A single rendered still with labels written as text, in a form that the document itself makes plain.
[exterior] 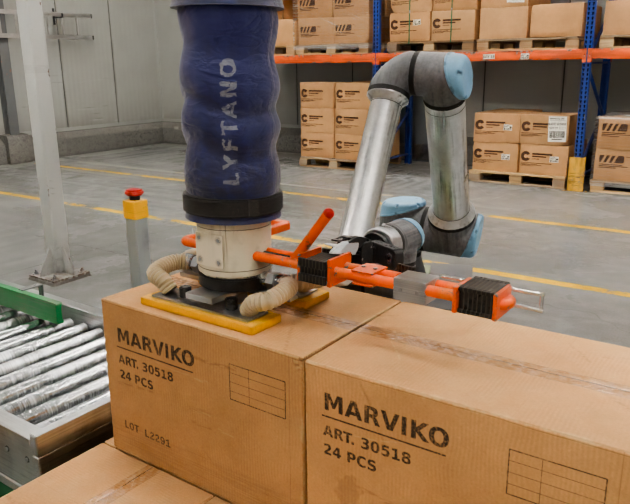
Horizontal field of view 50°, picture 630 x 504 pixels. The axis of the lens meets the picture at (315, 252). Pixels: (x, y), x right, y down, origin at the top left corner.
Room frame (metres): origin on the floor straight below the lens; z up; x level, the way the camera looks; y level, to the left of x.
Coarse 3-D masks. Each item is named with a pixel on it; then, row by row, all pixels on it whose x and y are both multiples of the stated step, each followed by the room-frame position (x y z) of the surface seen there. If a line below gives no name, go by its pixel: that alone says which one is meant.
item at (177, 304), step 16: (176, 288) 1.54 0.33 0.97; (144, 304) 1.49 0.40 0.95; (160, 304) 1.46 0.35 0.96; (176, 304) 1.44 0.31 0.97; (192, 304) 1.43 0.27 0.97; (208, 304) 1.43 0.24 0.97; (224, 304) 1.43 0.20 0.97; (240, 304) 1.43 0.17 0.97; (208, 320) 1.37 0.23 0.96; (224, 320) 1.35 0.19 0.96; (240, 320) 1.34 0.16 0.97; (256, 320) 1.35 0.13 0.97; (272, 320) 1.36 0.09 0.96
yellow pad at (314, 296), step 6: (198, 282) 1.65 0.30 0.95; (300, 294) 1.50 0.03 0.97; (306, 294) 1.51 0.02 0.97; (312, 294) 1.51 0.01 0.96; (318, 294) 1.51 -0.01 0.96; (324, 294) 1.52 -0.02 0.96; (294, 300) 1.48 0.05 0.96; (300, 300) 1.47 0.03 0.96; (306, 300) 1.47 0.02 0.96; (312, 300) 1.48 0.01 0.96; (318, 300) 1.50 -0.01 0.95; (294, 306) 1.48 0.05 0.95; (300, 306) 1.47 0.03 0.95; (306, 306) 1.46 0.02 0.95
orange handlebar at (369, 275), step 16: (272, 224) 1.77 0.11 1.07; (288, 224) 1.74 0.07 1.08; (192, 240) 1.56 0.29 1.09; (256, 256) 1.44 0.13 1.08; (272, 256) 1.42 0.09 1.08; (336, 272) 1.32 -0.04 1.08; (352, 272) 1.31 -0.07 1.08; (368, 272) 1.28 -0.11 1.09; (384, 272) 1.31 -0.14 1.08; (400, 272) 1.30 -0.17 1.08; (432, 288) 1.21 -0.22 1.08; (448, 288) 1.23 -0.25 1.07; (512, 304) 1.14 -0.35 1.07
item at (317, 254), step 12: (312, 252) 1.40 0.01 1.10; (324, 252) 1.42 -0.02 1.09; (348, 252) 1.38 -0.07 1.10; (300, 264) 1.35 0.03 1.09; (312, 264) 1.34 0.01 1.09; (324, 264) 1.32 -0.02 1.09; (336, 264) 1.34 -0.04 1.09; (300, 276) 1.35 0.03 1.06; (312, 276) 1.34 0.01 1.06; (324, 276) 1.33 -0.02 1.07
